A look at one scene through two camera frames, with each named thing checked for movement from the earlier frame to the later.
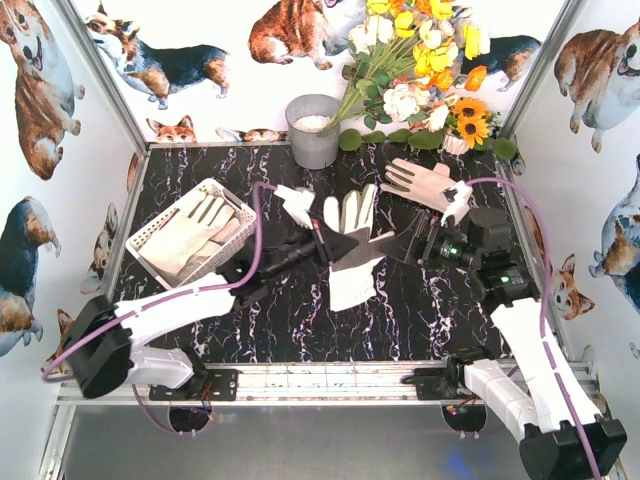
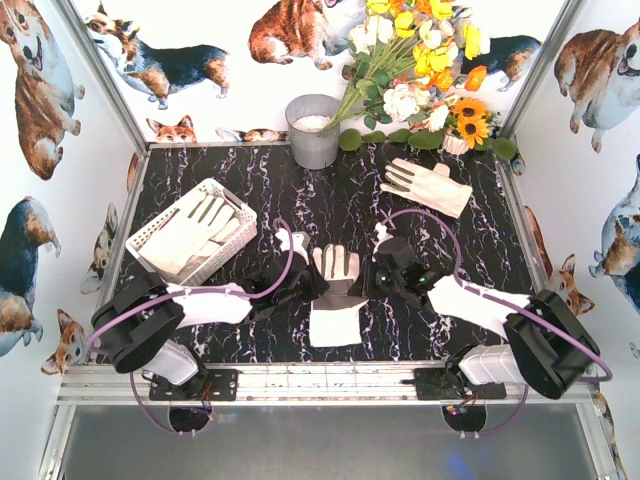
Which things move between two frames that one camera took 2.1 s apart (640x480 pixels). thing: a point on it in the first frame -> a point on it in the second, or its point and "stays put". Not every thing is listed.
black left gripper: [319, 238] -> [310, 279]
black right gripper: [417, 239] -> [377, 276]
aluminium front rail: [288, 382] stays put
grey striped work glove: [351, 273] -> [336, 316]
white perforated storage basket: [186, 241] stays put
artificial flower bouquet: [407, 60] stays put
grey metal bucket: [306, 115] stays put
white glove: [429, 185] stays put
